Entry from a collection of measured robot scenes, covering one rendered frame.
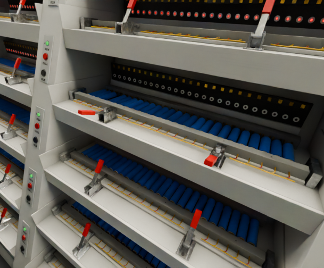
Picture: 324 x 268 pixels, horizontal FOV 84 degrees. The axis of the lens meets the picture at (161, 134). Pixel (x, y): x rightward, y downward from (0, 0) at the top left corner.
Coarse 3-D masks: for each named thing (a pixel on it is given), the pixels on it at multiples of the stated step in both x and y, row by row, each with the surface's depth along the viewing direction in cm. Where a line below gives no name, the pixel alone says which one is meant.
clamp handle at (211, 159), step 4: (216, 148) 31; (220, 148) 30; (216, 152) 31; (208, 156) 27; (212, 156) 27; (216, 156) 29; (204, 160) 25; (208, 160) 25; (212, 160) 25; (216, 160) 27; (208, 164) 25; (212, 164) 25
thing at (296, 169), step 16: (80, 96) 50; (128, 112) 43; (160, 128) 39; (176, 128) 38; (192, 128) 38; (192, 144) 35; (208, 144) 35; (224, 144) 34; (240, 144) 34; (256, 160) 32; (272, 160) 30; (288, 160) 30; (288, 176) 29; (304, 176) 29
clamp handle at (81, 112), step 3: (105, 108) 41; (78, 111) 36; (81, 111) 36; (84, 111) 36; (87, 111) 37; (90, 111) 38; (93, 111) 38; (105, 111) 42; (81, 114) 36; (84, 114) 36; (87, 114) 37; (90, 114) 38; (93, 114) 38
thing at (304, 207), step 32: (64, 96) 51; (160, 96) 53; (96, 128) 43; (128, 128) 40; (288, 128) 39; (160, 160) 36; (192, 160) 32; (320, 160) 31; (224, 192) 31; (256, 192) 28; (288, 192) 27; (320, 192) 27; (288, 224) 27
